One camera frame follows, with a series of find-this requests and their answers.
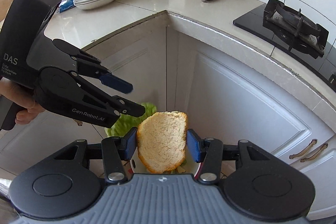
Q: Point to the bottom white plate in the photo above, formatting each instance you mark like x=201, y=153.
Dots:
x=93, y=4

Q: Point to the black gas stove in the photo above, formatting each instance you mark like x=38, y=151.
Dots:
x=295, y=34

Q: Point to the flat green cabbage leaf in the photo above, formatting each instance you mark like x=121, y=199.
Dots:
x=126, y=122

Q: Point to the bronze cabinet handle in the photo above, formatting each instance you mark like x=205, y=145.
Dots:
x=305, y=150
x=315, y=155

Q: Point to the white cabinet door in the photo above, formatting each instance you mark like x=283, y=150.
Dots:
x=228, y=100

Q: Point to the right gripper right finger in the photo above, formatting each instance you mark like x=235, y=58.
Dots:
x=210, y=152

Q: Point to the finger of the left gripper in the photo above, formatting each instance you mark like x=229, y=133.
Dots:
x=70, y=95
x=88, y=65

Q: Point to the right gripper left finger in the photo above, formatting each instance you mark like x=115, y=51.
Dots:
x=113, y=150

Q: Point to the person left hand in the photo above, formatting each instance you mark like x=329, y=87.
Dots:
x=14, y=93

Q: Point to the orange peel piece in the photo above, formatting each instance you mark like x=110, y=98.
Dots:
x=163, y=129

